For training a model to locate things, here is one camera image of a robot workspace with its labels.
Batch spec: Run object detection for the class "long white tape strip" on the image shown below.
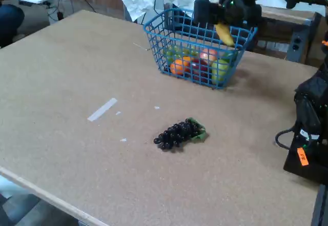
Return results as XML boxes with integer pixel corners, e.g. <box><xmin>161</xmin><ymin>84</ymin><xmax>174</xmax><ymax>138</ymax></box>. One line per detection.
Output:
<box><xmin>87</xmin><ymin>97</ymin><xmax>118</xmax><ymax>122</ymax></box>

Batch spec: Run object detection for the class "red toy pomegranate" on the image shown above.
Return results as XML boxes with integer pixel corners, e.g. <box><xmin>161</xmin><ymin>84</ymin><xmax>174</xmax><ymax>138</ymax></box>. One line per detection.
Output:
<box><xmin>189</xmin><ymin>58</ymin><xmax>210</xmax><ymax>80</ymax></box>

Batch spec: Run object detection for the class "thin white tape strip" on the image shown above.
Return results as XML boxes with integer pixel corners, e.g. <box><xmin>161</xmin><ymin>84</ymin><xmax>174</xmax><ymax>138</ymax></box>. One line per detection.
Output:
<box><xmin>132</xmin><ymin>42</ymin><xmax>151</xmax><ymax>51</ymax></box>

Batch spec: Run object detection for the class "dark green toy vegetable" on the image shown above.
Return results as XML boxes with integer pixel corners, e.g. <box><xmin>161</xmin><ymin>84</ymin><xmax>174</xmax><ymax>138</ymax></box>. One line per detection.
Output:
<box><xmin>221</xmin><ymin>51</ymin><xmax>239</xmax><ymax>63</ymax></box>

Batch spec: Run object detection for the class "toy orange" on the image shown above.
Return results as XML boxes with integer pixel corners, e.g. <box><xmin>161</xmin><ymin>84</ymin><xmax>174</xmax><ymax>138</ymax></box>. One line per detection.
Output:
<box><xmin>170</xmin><ymin>58</ymin><xmax>192</xmax><ymax>76</ymax></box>

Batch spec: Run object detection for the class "light green toy pear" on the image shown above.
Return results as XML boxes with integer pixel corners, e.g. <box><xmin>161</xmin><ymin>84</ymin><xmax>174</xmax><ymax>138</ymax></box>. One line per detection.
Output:
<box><xmin>211</xmin><ymin>58</ymin><xmax>231</xmax><ymax>85</ymax></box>

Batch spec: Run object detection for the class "person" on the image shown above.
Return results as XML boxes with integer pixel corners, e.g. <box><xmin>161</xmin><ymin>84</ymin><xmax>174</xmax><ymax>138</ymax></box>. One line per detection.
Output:
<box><xmin>0</xmin><ymin>0</ymin><xmax>26</xmax><ymax>49</ymax></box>

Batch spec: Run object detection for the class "grey post with outlets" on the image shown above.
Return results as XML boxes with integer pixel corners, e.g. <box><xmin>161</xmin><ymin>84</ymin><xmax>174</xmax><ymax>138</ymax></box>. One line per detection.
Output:
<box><xmin>285</xmin><ymin>17</ymin><xmax>317</xmax><ymax>64</ymax></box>

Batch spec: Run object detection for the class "dark grey frame post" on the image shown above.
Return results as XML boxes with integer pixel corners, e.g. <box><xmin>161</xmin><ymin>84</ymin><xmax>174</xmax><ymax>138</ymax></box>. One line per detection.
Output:
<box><xmin>311</xmin><ymin>183</ymin><xmax>328</xmax><ymax>226</ymax></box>

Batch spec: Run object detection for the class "small black camera box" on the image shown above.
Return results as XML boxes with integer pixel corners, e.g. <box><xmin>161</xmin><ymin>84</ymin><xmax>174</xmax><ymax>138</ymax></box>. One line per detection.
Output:
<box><xmin>193</xmin><ymin>0</ymin><xmax>219</xmax><ymax>25</ymax></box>

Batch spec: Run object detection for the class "yellow toy banana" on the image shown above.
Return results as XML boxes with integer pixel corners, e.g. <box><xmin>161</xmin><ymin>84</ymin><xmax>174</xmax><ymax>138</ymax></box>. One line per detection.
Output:
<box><xmin>215</xmin><ymin>23</ymin><xmax>235</xmax><ymax>48</ymax></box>

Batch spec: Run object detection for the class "black toy grapes bunch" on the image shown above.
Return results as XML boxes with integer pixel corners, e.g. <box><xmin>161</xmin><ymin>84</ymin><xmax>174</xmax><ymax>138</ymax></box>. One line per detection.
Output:
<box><xmin>153</xmin><ymin>117</ymin><xmax>208</xmax><ymax>153</ymax></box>

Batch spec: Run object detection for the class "black base power cable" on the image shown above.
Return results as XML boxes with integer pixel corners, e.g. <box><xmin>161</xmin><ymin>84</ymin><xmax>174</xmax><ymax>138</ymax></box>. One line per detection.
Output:
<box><xmin>274</xmin><ymin>128</ymin><xmax>299</xmax><ymax>150</ymax></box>

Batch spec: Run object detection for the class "pink toy peach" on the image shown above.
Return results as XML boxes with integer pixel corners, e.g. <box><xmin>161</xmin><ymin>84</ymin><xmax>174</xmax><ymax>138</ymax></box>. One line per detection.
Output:
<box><xmin>199</xmin><ymin>48</ymin><xmax>218</xmax><ymax>63</ymax></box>

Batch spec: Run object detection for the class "round green toy fruit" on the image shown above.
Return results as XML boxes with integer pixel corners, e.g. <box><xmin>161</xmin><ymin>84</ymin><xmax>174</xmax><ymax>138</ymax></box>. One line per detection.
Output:
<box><xmin>165</xmin><ymin>46</ymin><xmax>192</xmax><ymax>63</ymax></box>

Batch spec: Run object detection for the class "blue wire basket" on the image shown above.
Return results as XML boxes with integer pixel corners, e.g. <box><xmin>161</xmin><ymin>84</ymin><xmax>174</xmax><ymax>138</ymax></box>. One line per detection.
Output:
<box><xmin>142</xmin><ymin>7</ymin><xmax>258</xmax><ymax>90</ymax></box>

